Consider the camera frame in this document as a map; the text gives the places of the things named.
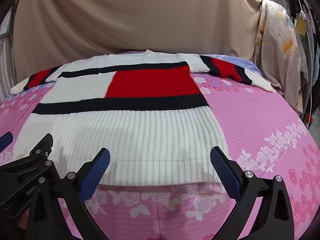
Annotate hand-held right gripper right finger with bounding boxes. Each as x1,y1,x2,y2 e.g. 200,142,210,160
211,146,296,240

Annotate grey sheer curtain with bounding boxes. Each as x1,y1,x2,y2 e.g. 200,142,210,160
0,5,18,98

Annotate yellow paper tag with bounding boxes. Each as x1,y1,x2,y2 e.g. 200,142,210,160
294,17,307,36

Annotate pale floral hanging cloth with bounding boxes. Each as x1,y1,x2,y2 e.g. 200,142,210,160
254,0,309,115

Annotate dark hanging clothes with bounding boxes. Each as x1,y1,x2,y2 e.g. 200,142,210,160
285,0,320,130

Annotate pink floral bedsheet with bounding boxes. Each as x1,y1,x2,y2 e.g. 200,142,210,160
0,50,320,240

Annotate white red navy knit sweater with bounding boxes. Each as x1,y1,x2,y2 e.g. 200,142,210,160
11,49,275,187

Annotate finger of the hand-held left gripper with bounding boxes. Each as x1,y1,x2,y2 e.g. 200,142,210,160
0,131,14,153
0,133,54,175

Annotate beige draped cloth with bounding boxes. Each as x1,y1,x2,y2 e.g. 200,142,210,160
14,0,265,67

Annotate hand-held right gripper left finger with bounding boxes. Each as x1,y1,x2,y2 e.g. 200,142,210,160
25,147,112,240

